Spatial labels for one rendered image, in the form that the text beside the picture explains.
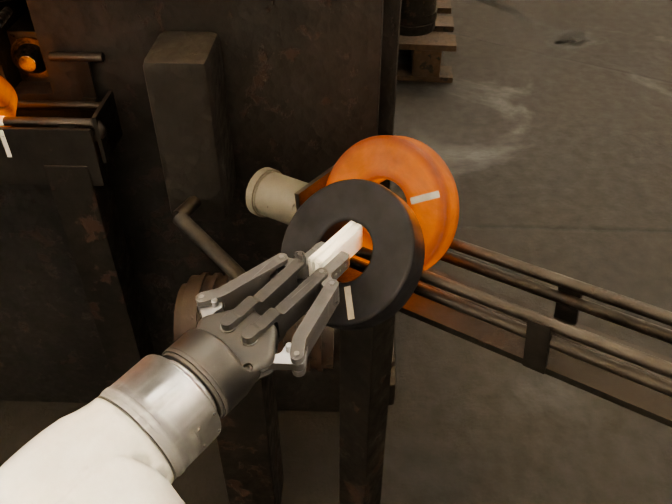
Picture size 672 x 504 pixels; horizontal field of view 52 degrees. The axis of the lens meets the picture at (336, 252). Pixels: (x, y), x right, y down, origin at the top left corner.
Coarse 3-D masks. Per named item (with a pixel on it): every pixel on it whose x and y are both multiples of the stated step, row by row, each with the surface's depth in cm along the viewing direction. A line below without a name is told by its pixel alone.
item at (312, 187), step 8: (320, 176) 75; (328, 176) 76; (312, 184) 74; (320, 184) 75; (296, 192) 73; (304, 192) 74; (312, 192) 75; (296, 200) 73; (304, 200) 74; (296, 208) 74
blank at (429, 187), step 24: (360, 144) 73; (384, 144) 71; (408, 144) 69; (336, 168) 75; (360, 168) 73; (384, 168) 71; (408, 168) 70; (432, 168) 68; (408, 192) 70; (432, 192) 68; (456, 192) 70; (432, 216) 69; (456, 216) 70; (432, 240) 69; (432, 264) 72
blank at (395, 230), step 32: (320, 192) 72; (352, 192) 70; (384, 192) 68; (320, 224) 71; (384, 224) 67; (416, 224) 67; (288, 256) 72; (384, 256) 66; (416, 256) 66; (352, 288) 67; (384, 288) 66; (352, 320) 66; (384, 320) 68
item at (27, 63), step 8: (24, 48) 93; (32, 48) 93; (16, 56) 94; (24, 56) 92; (32, 56) 92; (40, 56) 93; (24, 64) 93; (32, 64) 93; (40, 64) 93; (32, 72) 94; (40, 72) 95
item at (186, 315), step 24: (192, 288) 89; (192, 312) 87; (288, 336) 87; (336, 336) 88; (312, 360) 89; (264, 384) 96; (240, 408) 98; (264, 408) 97; (240, 432) 101; (264, 432) 101; (240, 456) 105; (264, 456) 105; (240, 480) 110; (264, 480) 110
